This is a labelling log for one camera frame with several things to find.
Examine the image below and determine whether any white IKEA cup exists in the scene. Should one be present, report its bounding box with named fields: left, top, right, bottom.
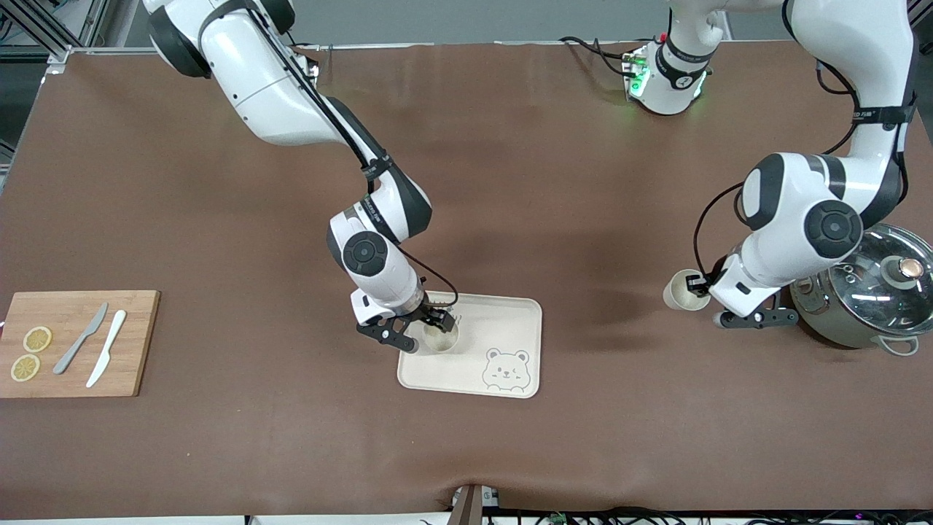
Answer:
left=663, top=269, right=712, bottom=312
left=423, top=322, right=461, bottom=354

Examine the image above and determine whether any beige bear print tray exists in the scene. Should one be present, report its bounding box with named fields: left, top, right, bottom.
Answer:
left=397, top=292, right=543, bottom=400

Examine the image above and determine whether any grey electric cooking pot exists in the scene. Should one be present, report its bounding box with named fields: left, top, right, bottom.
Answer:
left=790, top=225, right=933, bottom=357

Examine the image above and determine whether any glass pot lid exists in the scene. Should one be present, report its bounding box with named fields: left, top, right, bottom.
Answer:
left=816, top=225, right=933, bottom=337

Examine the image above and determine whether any metal table edge clamp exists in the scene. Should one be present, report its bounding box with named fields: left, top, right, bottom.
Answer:
left=447, top=483, right=501, bottom=525

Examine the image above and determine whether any bamboo cutting board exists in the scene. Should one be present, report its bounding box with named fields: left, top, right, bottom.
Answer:
left=0, top=290, right=160, bottom=399

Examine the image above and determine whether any white plastic knife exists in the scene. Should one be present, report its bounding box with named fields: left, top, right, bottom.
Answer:
left=85, top=310, right=128, bottom=389

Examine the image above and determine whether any grey plastic knife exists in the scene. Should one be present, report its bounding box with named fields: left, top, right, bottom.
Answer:
left=52, top=302, right=109, bottom=376

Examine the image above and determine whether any black base cable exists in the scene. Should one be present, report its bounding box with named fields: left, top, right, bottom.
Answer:
left=559, top=35, right=636, bottom=78

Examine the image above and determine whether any aluminium frame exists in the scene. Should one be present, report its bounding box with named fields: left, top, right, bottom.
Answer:
left=0, top=0, right=110, bottom=74

